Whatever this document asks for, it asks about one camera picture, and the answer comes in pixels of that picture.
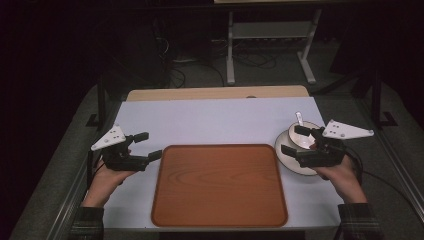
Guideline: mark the white metal stand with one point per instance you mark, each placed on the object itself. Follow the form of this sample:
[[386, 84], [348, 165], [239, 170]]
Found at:
[[271, 30]]

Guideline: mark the person's right hand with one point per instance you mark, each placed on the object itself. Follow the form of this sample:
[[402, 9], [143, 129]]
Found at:
[[345, 181]]

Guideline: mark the black metal stand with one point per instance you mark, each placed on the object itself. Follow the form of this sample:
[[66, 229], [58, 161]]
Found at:
[[378, 100], [101, 100]]

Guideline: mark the white table mat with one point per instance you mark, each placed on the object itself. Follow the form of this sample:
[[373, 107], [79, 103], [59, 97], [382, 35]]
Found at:
[[216, 121]]

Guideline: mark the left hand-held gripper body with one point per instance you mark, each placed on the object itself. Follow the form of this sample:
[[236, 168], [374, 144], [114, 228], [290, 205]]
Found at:
[[116, 160]]

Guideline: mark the person's left hand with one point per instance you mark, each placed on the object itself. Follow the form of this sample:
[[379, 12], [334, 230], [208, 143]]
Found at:
[[103, 183]]

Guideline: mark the brown wooden tray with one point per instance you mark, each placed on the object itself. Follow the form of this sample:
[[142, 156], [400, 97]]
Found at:
[[218, 186]]

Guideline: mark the white cup with dark rim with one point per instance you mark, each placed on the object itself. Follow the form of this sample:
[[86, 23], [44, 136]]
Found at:
[[301, 141]]

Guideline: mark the white saucer with dark rim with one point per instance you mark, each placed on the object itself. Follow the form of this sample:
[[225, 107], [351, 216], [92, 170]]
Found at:
[[283, 163]]

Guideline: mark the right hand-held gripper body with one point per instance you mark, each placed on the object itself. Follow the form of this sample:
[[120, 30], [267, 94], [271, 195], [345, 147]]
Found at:
[[328, 151]]

